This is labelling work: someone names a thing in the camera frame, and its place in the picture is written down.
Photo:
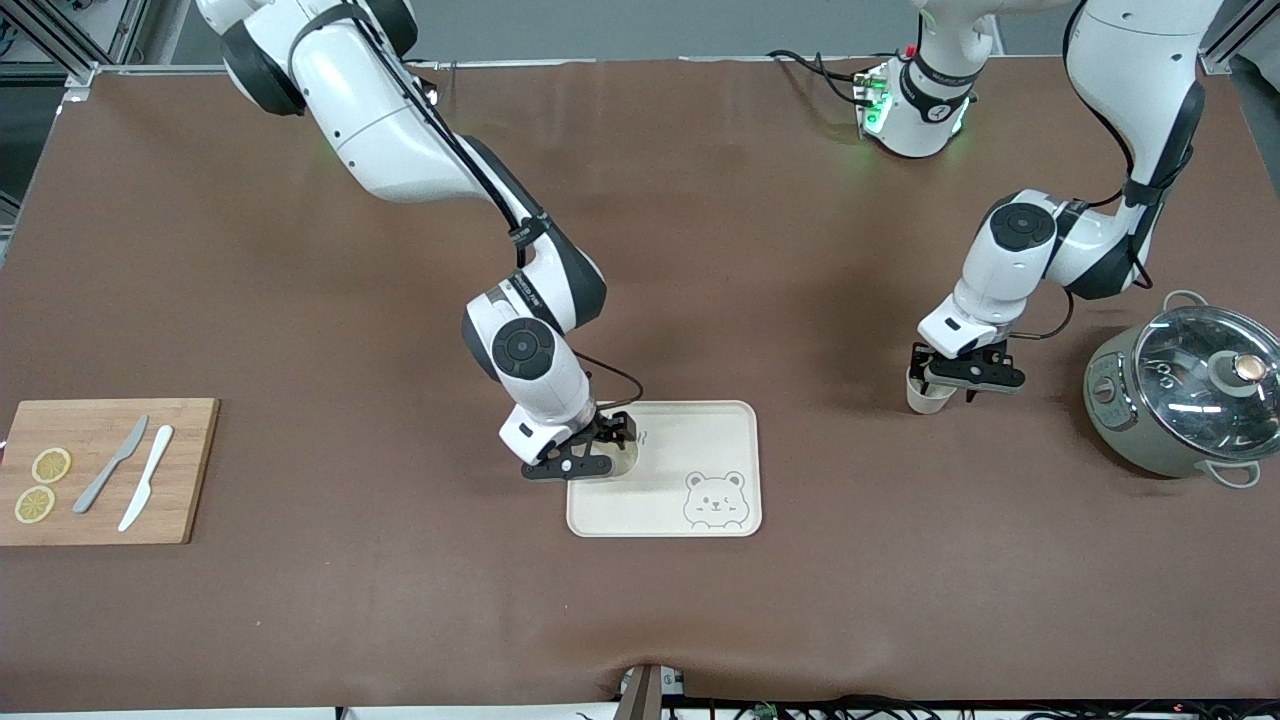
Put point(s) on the brown table mat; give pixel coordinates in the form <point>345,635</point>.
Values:
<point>760,250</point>

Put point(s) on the glass pot lid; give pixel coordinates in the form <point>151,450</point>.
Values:
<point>1190,400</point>

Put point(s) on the brown metal bracket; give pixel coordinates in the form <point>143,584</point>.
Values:
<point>645,695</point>

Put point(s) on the white IKEA cup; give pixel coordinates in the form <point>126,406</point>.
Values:
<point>930,400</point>
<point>625,462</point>

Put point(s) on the aluminium frame profile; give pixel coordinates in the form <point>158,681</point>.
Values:
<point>1240,30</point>

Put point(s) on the wooden cutting board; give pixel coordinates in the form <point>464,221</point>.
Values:
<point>195,450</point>

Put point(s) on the yellow lemon slice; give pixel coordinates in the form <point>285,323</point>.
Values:
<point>51,465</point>
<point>35,505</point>

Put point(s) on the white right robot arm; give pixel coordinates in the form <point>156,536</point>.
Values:
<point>380,120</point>

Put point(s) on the grey-green electric cooking pot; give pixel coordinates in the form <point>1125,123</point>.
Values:
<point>1110,420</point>

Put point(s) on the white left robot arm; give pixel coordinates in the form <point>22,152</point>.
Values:
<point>1130,60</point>

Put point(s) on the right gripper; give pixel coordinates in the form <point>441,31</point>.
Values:
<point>612,428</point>

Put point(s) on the white plastic knife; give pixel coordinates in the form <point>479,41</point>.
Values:
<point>145,480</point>

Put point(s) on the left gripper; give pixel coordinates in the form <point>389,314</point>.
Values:
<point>997,349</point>

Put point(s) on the aluminium frame with black struts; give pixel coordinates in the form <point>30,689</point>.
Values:
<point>75,75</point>

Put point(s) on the cream tray with bear print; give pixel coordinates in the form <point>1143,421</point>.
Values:
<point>680,450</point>

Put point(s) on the grey plastic knife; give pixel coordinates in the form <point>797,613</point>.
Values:
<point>108,472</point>

